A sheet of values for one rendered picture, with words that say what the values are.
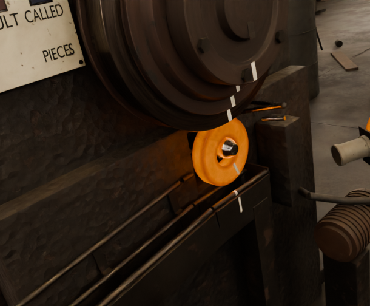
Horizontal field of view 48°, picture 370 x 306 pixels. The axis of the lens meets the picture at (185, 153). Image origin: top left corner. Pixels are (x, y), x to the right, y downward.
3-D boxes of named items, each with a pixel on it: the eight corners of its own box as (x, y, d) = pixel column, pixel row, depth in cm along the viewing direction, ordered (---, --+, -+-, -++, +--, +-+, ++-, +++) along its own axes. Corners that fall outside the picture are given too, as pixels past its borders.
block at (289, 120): (260, 200, 118) (250, 121, 109) (276, 187, 123) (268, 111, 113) (292, 209, 110) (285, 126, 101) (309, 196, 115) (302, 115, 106)
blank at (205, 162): (180, 149, 85) (191, 152, 83) (221, 100, 91) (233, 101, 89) (210, 197, 94) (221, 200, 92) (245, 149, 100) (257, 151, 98)
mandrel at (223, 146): (189, 132, 102) (184, 149, 102) (177, 126, 99) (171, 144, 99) (244, 142, 90) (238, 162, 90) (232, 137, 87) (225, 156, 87)
